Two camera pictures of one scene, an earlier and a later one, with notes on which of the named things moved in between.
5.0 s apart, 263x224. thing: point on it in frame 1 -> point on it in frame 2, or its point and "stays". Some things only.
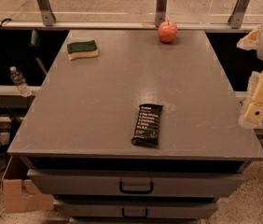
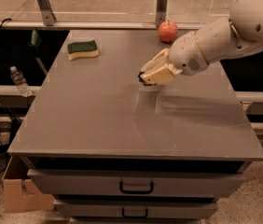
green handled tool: (34, 45) stays
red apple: (167, 31) stays
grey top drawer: (134, 183) stays
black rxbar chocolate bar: (148, 124) -> (143, 82)
